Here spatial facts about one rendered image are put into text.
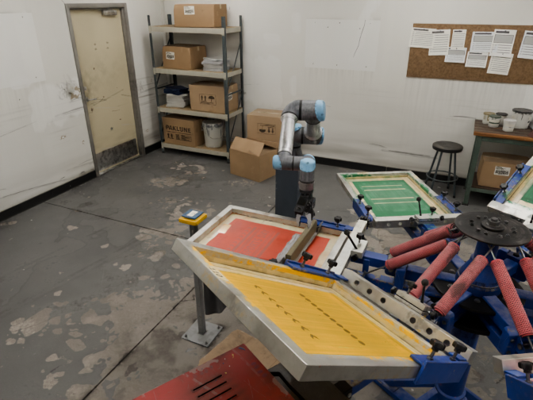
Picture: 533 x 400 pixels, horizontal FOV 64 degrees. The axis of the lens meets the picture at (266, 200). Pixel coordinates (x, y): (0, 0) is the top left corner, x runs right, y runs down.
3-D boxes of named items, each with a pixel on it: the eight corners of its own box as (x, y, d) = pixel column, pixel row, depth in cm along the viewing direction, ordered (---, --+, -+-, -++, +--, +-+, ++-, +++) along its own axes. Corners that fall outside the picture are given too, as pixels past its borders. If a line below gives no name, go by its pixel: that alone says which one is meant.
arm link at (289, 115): (281, 94, 241) (271, 160, 214) (300, 95, 240) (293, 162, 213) (281, 109, 251) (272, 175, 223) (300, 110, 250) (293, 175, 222)
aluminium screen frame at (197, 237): (177, 255, 226) (176, 248, 224) (230, 209, 274) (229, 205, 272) (318, 293, 197) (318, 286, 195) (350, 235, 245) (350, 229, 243)
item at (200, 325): (181, 338, 302) (167, 219, 261) (197, 319, 320) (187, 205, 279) (207, 348, 294) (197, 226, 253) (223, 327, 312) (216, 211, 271)
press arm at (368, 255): (350, 261, 213) (350, 253, 211) (353, 255, 218) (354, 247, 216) (385, 270, 207) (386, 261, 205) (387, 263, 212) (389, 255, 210)
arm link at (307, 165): (316, 157, 211) (315, 163, 203) (315, 178, 216) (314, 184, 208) (300, 156, 212) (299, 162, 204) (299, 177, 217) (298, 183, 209)
